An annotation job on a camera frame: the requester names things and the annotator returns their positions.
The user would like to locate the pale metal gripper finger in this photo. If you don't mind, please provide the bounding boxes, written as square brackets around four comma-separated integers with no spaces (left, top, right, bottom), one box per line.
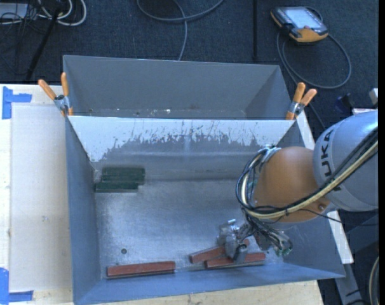
[216,219,244,245]
[224,235,250,264]

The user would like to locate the red-brown flat block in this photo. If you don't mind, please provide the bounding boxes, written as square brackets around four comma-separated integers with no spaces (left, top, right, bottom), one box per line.
[189,238,251,265]
[105,260,177,278]
[203,251,267,270]

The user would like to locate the grey metal bin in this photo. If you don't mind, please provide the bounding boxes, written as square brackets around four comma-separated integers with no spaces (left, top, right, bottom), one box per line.
[62,55,346,305]

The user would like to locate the dark green flat block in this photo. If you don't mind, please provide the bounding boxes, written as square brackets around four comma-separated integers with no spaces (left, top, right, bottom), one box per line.
[101,166,146,184]
[95,182,139,193]

